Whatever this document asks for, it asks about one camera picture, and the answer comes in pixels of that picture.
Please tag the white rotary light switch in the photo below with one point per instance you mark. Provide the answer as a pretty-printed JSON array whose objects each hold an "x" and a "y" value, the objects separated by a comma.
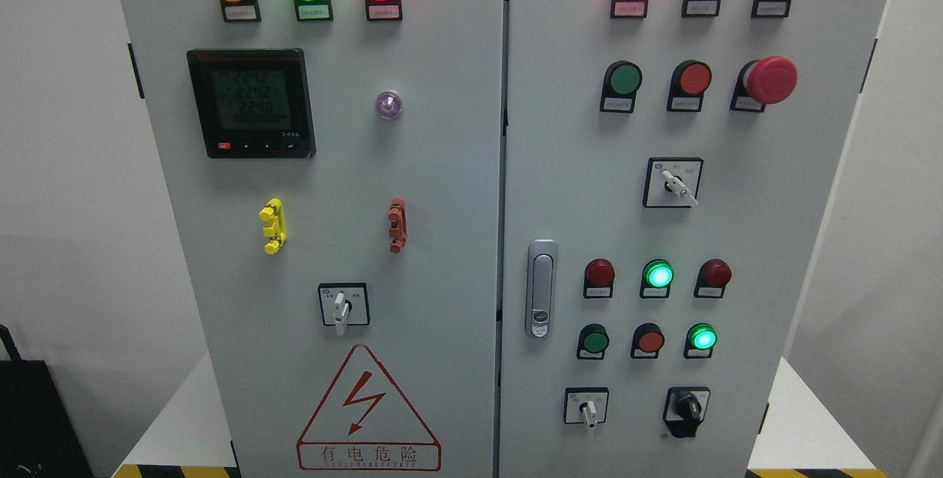
[{"x": 343, "y": 305}]

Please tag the red terminal clip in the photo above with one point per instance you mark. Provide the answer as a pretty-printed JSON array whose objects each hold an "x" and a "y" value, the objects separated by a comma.
[{"x": 398, "y": 228}]

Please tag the grey electrical control cabinet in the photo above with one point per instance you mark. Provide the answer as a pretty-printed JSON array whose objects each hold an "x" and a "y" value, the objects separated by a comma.
[{"x": 501, "y": 142}]

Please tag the clear small lamp bulb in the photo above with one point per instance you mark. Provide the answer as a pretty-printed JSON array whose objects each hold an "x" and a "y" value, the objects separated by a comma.
[{"x": 389, "y": 105}]

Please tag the dark red indicator left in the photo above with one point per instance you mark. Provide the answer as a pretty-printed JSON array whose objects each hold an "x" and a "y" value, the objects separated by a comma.
[{"x": 599, "y": 279}]

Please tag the dark red indicator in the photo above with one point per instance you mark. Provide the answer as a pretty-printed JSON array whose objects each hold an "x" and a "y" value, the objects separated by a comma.
[
  {"x": 712, "y": 279},
  {"x": 599, "y": 279}
]

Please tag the green push button lower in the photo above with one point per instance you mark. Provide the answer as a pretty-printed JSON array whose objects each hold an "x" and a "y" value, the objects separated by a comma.
[{"x": 593, "y": 340}]

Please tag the green push button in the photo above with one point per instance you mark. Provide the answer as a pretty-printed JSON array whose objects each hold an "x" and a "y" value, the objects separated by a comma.
[
  {"x": 621, "y": 82},
  {"x": 593, "y": 340}
]

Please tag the green lit indicator middle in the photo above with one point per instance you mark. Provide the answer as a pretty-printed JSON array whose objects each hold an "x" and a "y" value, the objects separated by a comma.
[{"x": 656, "y": 279}]

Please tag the yellow terminal clip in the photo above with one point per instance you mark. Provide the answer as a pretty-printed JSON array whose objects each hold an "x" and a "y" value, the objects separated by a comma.
[{"x": 273, "y": 225}]

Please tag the green push button upper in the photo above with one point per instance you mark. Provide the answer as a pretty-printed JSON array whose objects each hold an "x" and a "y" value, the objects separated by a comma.
[{"x": 621, "y": 82}]

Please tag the red push button lower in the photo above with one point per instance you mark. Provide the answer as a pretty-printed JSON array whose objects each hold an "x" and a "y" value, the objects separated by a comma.
[{"x": 648, "y": 340}]

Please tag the red push button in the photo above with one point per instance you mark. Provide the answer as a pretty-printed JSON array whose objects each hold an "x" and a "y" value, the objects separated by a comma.
[
  {"x": 688, "y": 83},
  {"x": 648, "y": 340}
]

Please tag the red triangle danger sticker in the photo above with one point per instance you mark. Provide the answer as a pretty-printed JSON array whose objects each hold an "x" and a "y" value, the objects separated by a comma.
[{"x": 364, "y": 422}]

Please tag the black digital power meter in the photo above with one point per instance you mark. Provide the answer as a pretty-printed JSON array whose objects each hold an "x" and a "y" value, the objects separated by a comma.
[{"x": 252, "y": 103}]

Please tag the dark red indicator right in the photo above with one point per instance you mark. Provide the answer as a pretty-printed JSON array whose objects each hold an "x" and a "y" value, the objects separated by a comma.
[{"x": 712, "y": 279}]

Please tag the red push button upper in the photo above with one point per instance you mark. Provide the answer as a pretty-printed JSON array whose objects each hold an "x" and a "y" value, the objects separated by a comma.
[{"x": 688, "y": 83}]

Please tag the green lit button lower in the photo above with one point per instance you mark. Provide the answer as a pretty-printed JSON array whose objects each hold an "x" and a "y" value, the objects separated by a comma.
[{"x": 700, "y": 341}]

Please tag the red emergency stop mushroom button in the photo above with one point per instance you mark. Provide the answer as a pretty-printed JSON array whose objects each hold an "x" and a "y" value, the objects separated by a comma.
[{"x": 764, "y": 82}]

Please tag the silver cabinet door handle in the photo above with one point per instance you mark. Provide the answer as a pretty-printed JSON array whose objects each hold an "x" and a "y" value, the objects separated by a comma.
[{"x": 541, "y": 269}]

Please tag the white rotary switch right door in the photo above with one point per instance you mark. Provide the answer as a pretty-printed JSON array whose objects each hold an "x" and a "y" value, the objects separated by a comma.
[{"x": 672, "y": 182}]

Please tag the small white rotary switch bottom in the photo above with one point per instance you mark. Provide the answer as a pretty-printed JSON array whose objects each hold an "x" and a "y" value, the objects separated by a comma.
[{"x": 586, "y": 406}]

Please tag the black rotary knob switch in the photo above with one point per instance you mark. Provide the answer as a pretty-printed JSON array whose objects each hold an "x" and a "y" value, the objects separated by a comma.
[{"x": 684, "y": 410}]

